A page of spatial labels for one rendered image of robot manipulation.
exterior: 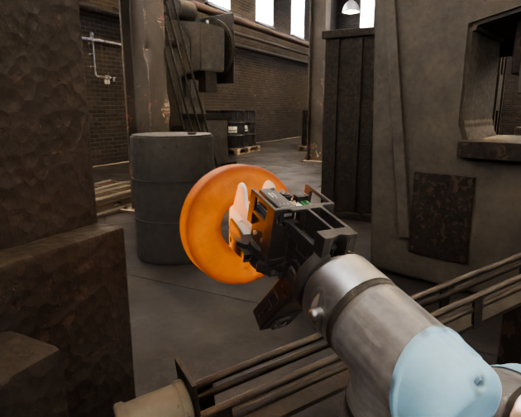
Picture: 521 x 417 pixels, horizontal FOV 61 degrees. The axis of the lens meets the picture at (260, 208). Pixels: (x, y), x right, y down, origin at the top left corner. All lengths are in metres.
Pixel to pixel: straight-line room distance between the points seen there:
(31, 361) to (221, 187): 0.28
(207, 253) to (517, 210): 2.24
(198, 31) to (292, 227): 7.77
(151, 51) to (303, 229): 4.19
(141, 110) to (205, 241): 4.21
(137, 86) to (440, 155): 3.10
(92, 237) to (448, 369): 0.51
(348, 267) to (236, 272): 0.23
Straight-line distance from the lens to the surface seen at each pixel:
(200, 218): 0.53
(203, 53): 8.13
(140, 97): 4.73
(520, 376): 0.51
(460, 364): 0.32
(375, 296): 0.35
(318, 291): 0.37
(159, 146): 2.94
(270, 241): 0.43
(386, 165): 2.85
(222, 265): 0.56
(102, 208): 4.71
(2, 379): 0.52
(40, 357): 0.54
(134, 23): 4.81
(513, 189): 2.64
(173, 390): 0.62
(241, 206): 0.51
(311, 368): 0.67
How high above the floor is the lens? 1.05
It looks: 13 degrees down
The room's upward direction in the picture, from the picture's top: straight up
